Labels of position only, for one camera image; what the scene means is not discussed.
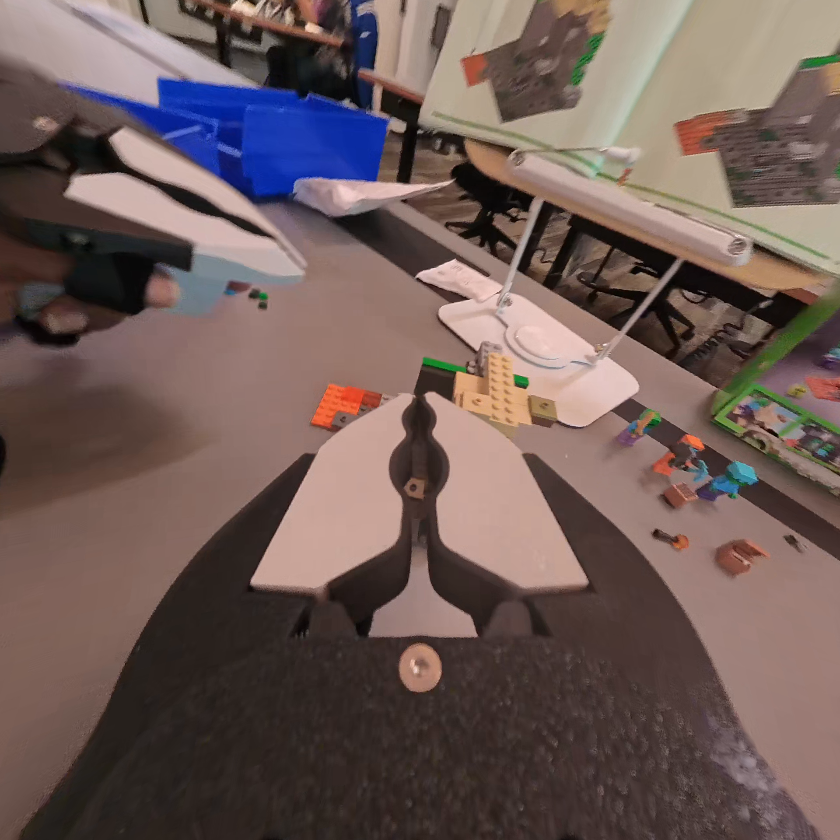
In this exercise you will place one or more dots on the blue striped jacket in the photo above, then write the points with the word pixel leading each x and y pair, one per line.
pixel 362 52

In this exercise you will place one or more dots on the crumpled white paper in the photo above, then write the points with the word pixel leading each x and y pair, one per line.
pixel 354 195

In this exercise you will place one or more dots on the wooden office desk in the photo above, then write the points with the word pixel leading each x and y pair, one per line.
pixel 275 23
pixel 394 84

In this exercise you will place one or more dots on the small black orange toy piece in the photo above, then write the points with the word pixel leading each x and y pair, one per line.
pixel 673 539

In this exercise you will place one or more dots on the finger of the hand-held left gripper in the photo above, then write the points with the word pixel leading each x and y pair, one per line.
pixel 164 167
pixel 197 223

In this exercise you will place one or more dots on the cyan-headed toy figure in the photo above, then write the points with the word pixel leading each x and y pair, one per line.
pixel 732 479

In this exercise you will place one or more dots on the small white packet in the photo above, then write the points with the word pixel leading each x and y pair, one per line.
pixel 459 279

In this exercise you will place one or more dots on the blue plastic bin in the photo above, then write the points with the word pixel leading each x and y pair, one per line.
pixel 197 98
pixel 197 154
pixel 315 144

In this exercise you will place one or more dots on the brown brick piece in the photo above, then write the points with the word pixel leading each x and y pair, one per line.
pixel 741 558

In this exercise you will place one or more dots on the pale green instruction booklet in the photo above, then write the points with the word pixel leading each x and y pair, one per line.
pixel 656 79

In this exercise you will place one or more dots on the orange black toy figure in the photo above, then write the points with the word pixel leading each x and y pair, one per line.
pixel 679 456

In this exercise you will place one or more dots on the person's left hand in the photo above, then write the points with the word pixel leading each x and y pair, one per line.
pixel 164 290

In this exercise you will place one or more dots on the small brown brick block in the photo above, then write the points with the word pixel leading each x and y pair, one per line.
pixel 680 495

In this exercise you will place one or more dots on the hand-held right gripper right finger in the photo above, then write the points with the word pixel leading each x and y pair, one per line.
pixel 505 518

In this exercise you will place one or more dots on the grey desk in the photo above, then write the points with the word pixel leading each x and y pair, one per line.
pixel 262 407

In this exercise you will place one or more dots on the green-headed toy figure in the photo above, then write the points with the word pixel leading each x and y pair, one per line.
pixel 640 428

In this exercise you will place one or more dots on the grey brick building model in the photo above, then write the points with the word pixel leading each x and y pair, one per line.
pixel 499 394

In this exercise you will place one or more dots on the green toy set box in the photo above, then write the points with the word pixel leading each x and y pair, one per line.
pixel 774 420

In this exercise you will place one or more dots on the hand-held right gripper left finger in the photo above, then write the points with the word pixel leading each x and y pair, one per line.
pixel 328 512

